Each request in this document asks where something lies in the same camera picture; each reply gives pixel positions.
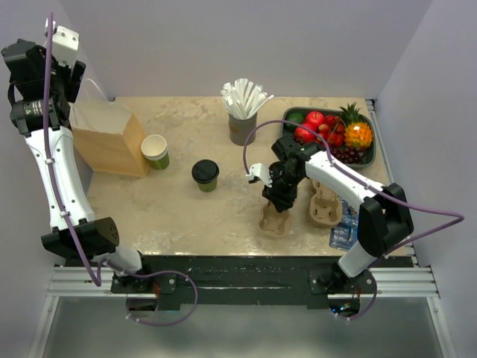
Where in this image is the red apple front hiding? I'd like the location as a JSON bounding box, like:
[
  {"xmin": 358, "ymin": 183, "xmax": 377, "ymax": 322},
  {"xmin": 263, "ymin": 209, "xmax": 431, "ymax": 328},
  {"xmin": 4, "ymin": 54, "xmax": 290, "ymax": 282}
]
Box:
[{"xmin": 294, "ymin": 124, "xmax": 317, "ymax": 144}]

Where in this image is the brown paper bag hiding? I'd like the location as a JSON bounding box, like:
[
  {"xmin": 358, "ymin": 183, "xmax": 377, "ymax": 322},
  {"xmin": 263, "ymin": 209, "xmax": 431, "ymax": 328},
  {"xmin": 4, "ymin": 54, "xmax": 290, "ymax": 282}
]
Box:
[{"xmin": 70, "ymin": 87, "xmax": 150, "ymax": 178}]

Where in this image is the blue razor blister pack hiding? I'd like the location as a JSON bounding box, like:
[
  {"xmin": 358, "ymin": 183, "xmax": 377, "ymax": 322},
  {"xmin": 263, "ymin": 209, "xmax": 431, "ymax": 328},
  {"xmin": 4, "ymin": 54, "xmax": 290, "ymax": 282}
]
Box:
[{"xmin": 329, "ymin": 198, "xmax": 358, "ymax": 251}]

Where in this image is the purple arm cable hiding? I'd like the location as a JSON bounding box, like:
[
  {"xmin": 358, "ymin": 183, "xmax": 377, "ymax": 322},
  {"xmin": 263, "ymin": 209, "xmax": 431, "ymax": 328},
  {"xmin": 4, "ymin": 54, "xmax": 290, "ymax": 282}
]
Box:
[
  {"xmin": 242, "ymin": 119, "xmax": 465, "ymax": 321},
  {"xmin": 41, "ymin": 12, "xmax": 200, "ymax": 328}
]

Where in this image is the red apple with stem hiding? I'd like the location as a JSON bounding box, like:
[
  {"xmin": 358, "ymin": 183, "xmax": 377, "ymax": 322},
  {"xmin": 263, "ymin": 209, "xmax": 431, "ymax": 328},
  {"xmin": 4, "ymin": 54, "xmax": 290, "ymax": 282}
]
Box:
[{"xmin": 305, "ymin": 110, "xmax": 325, "ymax": 126}]

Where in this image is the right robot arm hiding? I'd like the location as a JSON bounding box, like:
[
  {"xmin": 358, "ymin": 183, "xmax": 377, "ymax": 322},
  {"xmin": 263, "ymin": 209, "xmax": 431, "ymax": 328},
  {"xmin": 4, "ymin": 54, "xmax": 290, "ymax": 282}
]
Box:
[{"xmin": 247, "ymin": 136, "xmax": 414, "ymax": 293}]

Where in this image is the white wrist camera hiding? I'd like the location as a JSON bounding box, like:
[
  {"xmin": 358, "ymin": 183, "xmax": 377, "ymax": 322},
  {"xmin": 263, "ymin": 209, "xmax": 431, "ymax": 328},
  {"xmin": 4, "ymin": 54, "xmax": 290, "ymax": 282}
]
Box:
[
  {"xmin": 51, "ymin": 21, "xmax": 79, "ymax": 70},
  {"xmin": 246, "ymin": 163, "xmax": 272, "ymax": 187}
]

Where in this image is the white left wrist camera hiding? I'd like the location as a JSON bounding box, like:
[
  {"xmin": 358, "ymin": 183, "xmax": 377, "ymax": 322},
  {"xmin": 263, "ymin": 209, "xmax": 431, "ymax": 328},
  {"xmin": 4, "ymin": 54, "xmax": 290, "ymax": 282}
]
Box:
[{"xmin": 51, "ymin": 21, "xmax": 79, "ymax": 70}]

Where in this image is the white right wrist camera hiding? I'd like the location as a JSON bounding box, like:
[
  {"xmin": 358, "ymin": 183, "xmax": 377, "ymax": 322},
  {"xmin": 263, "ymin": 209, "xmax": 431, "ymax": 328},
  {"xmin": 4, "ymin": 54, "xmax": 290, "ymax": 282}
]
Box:
[{"xmin": 246, "ymin": 163, "xmax": 272, "ymax": 187}]

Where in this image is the grey straw holder cup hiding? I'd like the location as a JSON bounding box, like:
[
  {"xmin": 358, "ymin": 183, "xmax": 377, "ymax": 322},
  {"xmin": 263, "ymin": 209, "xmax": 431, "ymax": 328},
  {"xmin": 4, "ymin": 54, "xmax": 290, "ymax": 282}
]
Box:
[{"xmin": 228, "ymin": 113, "xmax": 258, "ymax": 146}]

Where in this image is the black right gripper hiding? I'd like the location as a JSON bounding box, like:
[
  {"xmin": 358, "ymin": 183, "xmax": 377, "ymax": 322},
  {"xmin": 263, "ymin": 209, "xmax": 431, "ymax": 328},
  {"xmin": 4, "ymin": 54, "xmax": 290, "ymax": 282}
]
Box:
[{"xmin": 262, "ymin": 168, "xmax": 304, "ymax": 212}]

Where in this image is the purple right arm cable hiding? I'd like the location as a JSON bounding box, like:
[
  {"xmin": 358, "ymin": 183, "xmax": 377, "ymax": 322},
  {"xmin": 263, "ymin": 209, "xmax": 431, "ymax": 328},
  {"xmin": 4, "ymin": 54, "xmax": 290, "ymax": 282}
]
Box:
[{"xmin": 242, "ymin": 119, "xmax": 465, "ymax": 321}]

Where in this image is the green lime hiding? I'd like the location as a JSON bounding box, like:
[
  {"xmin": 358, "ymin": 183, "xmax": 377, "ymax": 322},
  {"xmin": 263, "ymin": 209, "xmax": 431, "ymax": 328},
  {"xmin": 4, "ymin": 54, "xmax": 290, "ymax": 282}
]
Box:
[{"xmin": 286, "ymin": 113, "xmax": 305, "ymax": 124}]

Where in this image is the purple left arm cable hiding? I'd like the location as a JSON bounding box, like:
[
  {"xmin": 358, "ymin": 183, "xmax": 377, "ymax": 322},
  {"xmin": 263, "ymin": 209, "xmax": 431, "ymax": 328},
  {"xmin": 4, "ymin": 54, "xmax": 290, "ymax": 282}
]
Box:
[{"xmin": 41, "ymin": 12, "xmax": 200, "ymax": 328}]

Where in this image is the small orange pineapple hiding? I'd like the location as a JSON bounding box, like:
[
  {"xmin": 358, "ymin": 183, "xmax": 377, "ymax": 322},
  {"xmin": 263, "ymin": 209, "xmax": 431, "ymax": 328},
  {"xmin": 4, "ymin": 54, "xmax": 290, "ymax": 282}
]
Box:
[{"xmin": 340, "ymin": 102, "xmax": 373, "ymax": 151}]

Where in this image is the dark purple grape bunch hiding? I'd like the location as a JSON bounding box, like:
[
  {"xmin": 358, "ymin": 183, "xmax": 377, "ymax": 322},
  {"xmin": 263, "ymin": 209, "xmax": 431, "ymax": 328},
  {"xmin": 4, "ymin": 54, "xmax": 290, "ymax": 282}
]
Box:
[{"xmin": 331, "ymin": 146, "xmax": 364, "ymax": 165}]

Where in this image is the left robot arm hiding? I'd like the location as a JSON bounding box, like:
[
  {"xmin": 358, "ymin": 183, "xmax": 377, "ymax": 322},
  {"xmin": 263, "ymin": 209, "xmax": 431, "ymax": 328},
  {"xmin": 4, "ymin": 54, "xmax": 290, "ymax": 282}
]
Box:
[{"xmin": 1, "ymin": 40, "xmax": 154, "ymax": 292}]

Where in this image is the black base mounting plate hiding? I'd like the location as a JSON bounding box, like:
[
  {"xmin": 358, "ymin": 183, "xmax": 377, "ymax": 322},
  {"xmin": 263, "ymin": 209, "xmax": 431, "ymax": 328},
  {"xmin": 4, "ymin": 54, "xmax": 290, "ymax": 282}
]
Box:
[{"xmin": 100, "ymin": 255, "xmax": 378, "ymax": 310}]

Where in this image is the brown pulp cup carrier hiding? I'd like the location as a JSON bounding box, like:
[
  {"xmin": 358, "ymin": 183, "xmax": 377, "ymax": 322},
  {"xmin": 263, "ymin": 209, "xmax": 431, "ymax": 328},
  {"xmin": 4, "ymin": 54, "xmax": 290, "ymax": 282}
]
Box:
[{"xmin": 309, "ymin": 180, "xmax": 343, "ymax": 229}]

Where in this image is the white wrapped straws bundle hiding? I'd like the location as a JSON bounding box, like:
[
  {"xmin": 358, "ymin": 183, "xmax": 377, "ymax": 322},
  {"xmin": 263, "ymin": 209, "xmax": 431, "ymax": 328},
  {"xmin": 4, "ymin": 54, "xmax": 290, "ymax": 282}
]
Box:
[{"xmin": 220, "ymin": 78, "xmax": 274, "ymax": 120}]

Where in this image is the green paper coffee cup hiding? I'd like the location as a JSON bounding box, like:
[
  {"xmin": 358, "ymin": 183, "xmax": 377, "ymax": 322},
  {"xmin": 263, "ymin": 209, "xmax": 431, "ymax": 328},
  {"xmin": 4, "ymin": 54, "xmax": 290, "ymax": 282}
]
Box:
[{"xmin": 195, "ymin": 177, "xmax": 218, "ymax": 192}]

